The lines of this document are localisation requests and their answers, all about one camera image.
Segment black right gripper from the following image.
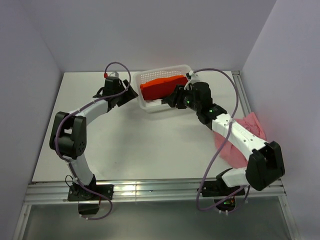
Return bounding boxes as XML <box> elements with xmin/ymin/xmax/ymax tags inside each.
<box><xmin>164</xmin><ymin>84</ymin><xmax>201</xmax><ymax>112</ymax></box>

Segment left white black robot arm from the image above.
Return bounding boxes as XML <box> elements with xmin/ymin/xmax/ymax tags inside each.
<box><xmin>49</xmin><ymin>76</ymin><xmax>138</xmax><ymax>200</ymax></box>

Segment rolled orange t shirt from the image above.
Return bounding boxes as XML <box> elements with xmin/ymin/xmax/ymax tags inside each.
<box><xmin>139</xmin><ymin>75</ymin><xmax>188</xmax><ymax>101</ymax></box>

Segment white black printed t shirt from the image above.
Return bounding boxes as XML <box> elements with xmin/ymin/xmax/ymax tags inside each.
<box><xmin>145</xmin><ymin>99</ymin><xmax>167</xmax><ymax>108</ymax></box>

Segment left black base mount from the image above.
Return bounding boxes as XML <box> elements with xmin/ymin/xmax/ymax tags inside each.
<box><xmin>67</xmin><ymin>179</ymin><xmax>114</xmax><ymax>217</ymax></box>

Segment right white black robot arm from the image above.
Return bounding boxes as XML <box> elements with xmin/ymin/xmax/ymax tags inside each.
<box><xmin>163</xmin><ymin>81</ymin><xmax>285</xmax><ymax>195</ymax></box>

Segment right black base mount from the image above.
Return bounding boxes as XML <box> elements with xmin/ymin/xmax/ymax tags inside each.
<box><xmin>196</xmin><ymin>171</ymin><xmax>250</xmax><ymax>215</ymax></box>

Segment pink t shirt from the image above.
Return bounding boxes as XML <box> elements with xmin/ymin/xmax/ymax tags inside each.
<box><xmin>219</xmin><ymin>112</ymin><xmax>267</xmax><ymax>169</ymax></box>

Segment white plastic basket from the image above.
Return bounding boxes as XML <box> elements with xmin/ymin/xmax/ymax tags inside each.
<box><xmin>133</xmin><ymin>64</ymin><xmax>193</xmax><ymax>114</ymax></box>

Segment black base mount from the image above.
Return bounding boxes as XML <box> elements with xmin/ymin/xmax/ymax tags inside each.
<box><xmin>67</xmin><ymin>179</ymin><xmax>114</xmax><ymax>217</ymax></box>
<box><xmin>196</xmin><ymin>171</ymin><xmax>250</xmax><ymax>215</ymax></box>

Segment aluminium rail frame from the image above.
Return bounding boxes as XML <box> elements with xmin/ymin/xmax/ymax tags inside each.
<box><xmin>12</xmin><ymin>70</ymin><xmax>301</xmax><ymax>240</ymax></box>

